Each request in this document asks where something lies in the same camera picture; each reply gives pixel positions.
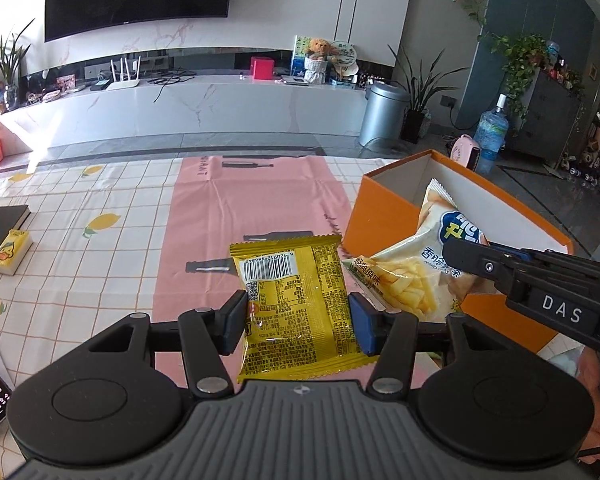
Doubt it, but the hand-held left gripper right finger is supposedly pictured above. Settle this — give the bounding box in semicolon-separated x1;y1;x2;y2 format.
347;291;481;395

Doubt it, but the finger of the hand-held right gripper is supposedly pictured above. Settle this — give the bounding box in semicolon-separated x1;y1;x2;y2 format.
489;242;600;277
440;237;532;296

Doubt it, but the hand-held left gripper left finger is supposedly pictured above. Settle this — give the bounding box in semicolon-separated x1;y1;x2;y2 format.
87;290;251;400

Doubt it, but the yellow snack packet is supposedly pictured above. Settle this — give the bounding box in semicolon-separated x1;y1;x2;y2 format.
228;233;382;387

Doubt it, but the white fries snack packet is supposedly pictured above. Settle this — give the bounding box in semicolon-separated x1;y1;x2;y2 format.
340;178;502;324

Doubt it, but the orange cardboard box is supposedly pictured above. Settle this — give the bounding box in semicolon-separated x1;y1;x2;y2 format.
341;149;576;357

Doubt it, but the person's right hand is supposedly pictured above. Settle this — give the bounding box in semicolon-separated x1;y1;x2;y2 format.
576;346;600;438

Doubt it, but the row of shoes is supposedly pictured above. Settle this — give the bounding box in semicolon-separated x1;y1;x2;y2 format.
544;149;600;192

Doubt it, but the pink space heater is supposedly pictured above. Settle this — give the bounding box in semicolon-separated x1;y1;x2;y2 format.
445;134;484;171

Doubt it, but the blue water jug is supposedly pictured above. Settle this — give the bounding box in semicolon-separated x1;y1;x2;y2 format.
472;93;510;176

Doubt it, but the pink bottle print mat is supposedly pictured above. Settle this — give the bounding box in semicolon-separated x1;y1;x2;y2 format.
152;155;448;392

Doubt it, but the dark grey cabinet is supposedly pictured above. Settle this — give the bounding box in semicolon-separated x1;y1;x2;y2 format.
509;69;584;162

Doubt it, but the long leaf potted plant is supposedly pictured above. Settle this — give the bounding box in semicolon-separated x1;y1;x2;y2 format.
387;44;469;144

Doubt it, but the checked lemon print tablecloth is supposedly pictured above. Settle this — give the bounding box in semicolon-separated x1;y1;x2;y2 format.
0;156;600;480

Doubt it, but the silver trash can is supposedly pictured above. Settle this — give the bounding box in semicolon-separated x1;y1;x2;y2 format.
358;81;411;149

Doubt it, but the trailing green plant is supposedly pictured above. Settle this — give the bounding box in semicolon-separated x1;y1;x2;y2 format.
479;32;552;122

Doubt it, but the white marble tv console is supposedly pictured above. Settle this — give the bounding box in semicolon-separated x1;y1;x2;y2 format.
0;72;377;155

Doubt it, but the yellow tissue pack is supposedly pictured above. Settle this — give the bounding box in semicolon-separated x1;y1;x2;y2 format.
0;228;34;277

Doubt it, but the round paper fan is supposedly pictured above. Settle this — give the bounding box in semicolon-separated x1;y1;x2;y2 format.
329;42;359;70

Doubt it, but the teddy bear in basket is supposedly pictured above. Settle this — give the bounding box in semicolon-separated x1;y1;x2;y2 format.
302;37;332;85

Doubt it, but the red box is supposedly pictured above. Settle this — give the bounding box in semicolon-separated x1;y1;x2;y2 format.
249;57;275;81

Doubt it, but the black book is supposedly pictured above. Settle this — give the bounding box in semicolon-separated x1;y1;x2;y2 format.
0;204;32;294

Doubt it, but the white router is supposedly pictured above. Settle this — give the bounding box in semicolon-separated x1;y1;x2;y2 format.
104;57;142;92

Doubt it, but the colourful picture card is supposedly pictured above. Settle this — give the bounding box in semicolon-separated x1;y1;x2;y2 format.
290;35;312;75

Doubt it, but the tall grassy potted plant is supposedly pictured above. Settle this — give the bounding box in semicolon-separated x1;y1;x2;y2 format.
0;18;36;107

